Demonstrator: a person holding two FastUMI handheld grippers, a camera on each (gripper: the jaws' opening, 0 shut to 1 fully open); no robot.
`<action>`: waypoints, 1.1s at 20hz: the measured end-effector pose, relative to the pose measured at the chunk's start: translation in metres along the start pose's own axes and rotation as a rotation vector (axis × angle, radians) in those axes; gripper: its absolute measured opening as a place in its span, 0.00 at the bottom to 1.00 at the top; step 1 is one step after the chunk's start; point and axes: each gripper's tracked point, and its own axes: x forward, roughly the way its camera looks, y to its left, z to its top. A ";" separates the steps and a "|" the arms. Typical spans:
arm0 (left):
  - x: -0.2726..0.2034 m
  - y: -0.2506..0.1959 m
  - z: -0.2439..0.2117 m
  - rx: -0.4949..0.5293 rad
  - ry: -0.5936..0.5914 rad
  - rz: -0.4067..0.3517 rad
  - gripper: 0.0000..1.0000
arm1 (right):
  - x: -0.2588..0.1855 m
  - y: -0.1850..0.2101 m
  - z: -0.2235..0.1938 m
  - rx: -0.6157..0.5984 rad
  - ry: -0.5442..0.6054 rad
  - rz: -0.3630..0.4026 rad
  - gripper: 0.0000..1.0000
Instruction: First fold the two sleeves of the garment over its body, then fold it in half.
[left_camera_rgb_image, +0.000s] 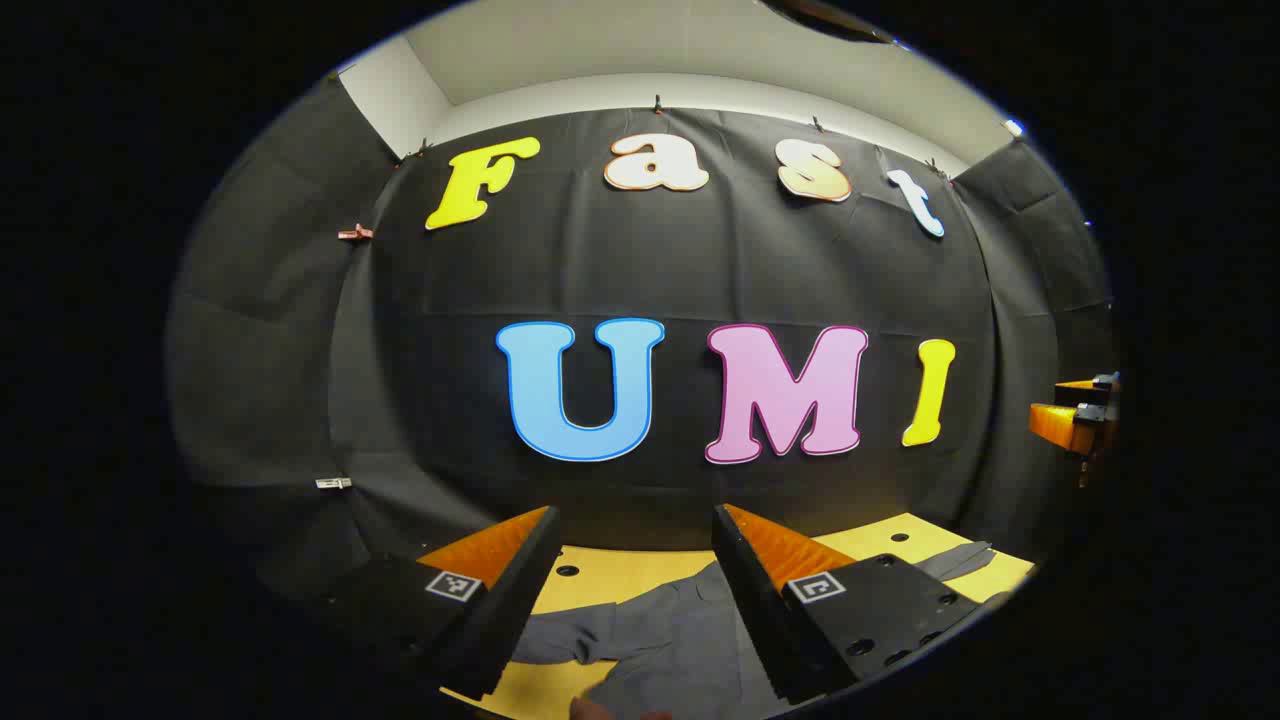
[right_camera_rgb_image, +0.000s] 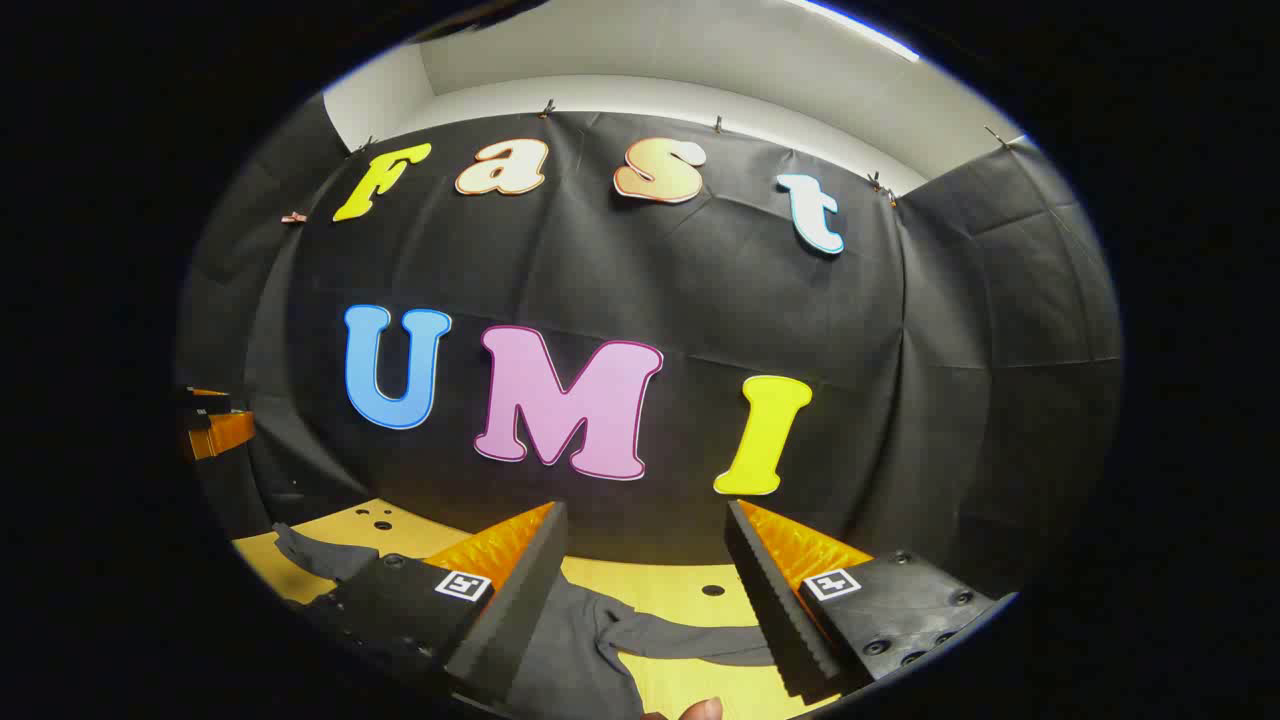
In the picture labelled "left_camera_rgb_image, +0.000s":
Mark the brown cloth clip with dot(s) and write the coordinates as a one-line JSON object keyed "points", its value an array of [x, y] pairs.
{"points": [[355, 233]]}

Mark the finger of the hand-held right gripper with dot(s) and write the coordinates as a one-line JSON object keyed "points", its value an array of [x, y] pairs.
{"points": [[1055, 428], [1078, 390]]}

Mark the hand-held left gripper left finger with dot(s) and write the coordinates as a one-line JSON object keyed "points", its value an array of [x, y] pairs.
{"points": [[515, 610]]}

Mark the grey collared shirt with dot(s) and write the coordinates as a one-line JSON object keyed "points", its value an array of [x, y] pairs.
{"points": [[670, 630]]}

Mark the black backdrop cloth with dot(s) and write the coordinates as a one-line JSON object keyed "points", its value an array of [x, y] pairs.
{"points": [[700, 270]]}

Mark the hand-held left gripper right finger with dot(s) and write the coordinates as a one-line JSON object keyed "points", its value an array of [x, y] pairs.
{"points": [[745, 600]]}

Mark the dark ceiling fixture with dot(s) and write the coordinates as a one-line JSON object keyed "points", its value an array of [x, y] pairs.
{"points": [[830, 18]]}

